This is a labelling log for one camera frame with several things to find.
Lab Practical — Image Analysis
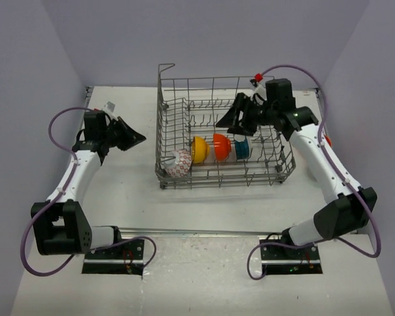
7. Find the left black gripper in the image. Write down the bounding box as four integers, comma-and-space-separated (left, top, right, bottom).
101, 117, 145, 151

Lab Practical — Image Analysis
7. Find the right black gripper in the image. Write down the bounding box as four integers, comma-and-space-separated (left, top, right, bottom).
217, 92, 278, 136

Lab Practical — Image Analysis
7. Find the orange plastic bowl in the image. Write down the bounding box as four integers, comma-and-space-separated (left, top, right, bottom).
325, 135, 332, 147

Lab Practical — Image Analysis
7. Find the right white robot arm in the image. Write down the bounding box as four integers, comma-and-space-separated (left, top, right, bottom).
217, 78, 377, 259

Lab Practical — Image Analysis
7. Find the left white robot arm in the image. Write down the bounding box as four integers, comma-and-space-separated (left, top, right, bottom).
31, 109, 146, 259

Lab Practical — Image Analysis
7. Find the teal white bowl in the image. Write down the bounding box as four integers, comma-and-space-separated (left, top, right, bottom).
234, 134, 252, 160

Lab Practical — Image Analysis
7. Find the orange white bowl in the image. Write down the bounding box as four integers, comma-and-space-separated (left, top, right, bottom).
213, 133, 231, 161

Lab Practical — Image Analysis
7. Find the yellow bowl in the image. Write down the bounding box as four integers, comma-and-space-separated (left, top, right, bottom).
192, 136, 210, 164

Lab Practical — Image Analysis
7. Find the red patterned white bowl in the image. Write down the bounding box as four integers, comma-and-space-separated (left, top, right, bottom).
163, 149, 192, 178

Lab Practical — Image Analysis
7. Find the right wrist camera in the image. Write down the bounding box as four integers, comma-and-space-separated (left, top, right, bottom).
250, 73, 266, 99

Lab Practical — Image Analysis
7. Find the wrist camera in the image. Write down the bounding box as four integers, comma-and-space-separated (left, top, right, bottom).
250, 73, 266, 99
102, 101, 115, 116

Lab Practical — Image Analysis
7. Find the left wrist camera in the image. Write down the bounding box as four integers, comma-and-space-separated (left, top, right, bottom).
102, 101, 115, 116

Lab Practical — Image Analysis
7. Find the grey wire dish rack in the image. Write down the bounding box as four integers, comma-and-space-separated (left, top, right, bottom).
155, 63, 296, 189

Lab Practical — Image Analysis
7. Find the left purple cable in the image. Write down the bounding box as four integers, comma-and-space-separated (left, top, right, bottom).
20, 107, 156, 277

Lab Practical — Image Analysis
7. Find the purple cable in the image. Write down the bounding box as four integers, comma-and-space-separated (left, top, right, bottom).
246, 64, 382, 280
20, 107, 156, 277

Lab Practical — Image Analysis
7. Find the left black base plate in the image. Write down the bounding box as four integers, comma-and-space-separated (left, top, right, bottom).
85, 239, 145, 263

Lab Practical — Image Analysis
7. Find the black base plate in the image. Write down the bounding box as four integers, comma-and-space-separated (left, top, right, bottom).
261, 245, 320, 261
85, 239, 145, 263

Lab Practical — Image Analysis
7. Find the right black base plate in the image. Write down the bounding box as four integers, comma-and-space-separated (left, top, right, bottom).
261, 245, 320, 261

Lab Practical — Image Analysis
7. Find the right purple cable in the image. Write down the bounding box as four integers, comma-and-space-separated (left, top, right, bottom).
246, 64, 382, 280

